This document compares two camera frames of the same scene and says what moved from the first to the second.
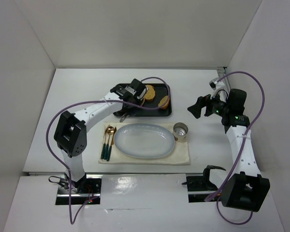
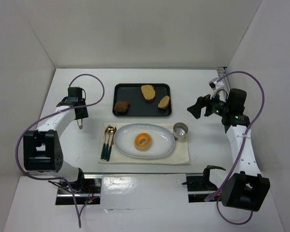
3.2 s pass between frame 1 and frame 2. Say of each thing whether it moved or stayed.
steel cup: stayed
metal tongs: moved
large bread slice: stayed
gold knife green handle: stayed
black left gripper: moved
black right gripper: stayed
